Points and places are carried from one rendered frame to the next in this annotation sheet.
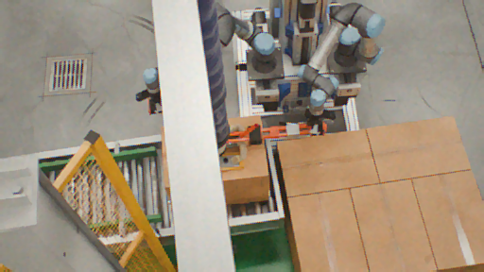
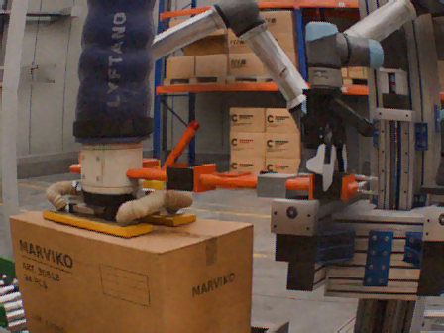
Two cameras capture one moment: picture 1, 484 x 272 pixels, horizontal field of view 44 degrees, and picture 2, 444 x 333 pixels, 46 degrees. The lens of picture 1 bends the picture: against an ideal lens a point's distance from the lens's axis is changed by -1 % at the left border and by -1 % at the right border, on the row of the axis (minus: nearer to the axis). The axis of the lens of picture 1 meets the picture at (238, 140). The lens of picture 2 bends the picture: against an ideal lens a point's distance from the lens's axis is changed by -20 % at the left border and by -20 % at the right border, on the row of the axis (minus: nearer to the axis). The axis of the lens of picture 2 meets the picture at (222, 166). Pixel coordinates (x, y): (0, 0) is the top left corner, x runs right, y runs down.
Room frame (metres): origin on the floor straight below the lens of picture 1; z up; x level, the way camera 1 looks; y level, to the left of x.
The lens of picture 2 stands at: (0.34, -0.93, 1.24)
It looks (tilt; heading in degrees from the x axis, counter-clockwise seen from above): 5 degrees down; 32
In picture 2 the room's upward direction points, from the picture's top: straight up
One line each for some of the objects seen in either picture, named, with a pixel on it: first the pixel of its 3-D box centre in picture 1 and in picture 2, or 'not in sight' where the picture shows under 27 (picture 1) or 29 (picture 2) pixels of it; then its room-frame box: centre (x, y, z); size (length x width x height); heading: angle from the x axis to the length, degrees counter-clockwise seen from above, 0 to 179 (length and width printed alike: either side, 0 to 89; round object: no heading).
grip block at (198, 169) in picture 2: (254, 134); (190, 176); (1.54, -0.09, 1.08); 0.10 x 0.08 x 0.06; 1
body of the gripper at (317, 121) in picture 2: (314, 115); (324, 116); (1.55, -0.42, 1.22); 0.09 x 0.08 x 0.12; 91
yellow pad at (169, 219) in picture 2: not in sight; (134, 207); (1.63, 0.16, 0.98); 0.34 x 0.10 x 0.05; 91
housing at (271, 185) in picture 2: (292, 130); (277, 185); (1.54, -0.31, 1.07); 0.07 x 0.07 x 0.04; 1
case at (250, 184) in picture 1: (216, 163); (121, 290); (1.53, 0.15, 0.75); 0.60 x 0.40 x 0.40; 91
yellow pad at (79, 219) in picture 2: (214, 162); (90, 215); (1.44, 0.16, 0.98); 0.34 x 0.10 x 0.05; 91
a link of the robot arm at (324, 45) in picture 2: (318, 100); (324, 46); (1.55, -0.43, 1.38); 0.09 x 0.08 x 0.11; 137
